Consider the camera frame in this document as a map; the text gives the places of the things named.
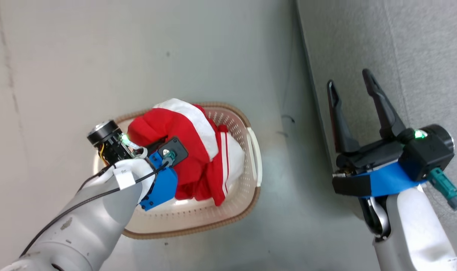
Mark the light grey fabric sofa seat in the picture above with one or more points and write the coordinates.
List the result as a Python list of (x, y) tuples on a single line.
[(420, 56)]

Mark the red and white garment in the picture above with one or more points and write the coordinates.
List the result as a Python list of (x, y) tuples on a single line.
[(190, 165)]

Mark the left wrist camera blue mount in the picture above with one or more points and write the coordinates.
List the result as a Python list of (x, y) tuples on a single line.
[(162, 188)]

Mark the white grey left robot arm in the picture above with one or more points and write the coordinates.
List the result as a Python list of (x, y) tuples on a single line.
[(81, 226)]

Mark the wrist camera blue mount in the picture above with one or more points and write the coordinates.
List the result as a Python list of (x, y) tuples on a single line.
[(427, 154), (162, 188)]

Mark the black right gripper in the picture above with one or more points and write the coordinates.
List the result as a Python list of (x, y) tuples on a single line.
[(367, 160)]

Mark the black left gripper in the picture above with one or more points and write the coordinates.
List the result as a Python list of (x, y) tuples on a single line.
[(106, 141)]

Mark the beige perforated laundry basket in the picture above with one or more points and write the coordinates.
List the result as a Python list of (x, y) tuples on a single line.
[(198, 218)]

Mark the right wrist camera blue mount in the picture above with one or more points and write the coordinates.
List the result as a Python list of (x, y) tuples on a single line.
[(427, 154)]

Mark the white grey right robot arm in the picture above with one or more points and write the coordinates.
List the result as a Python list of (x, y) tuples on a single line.
[(412, 233)]

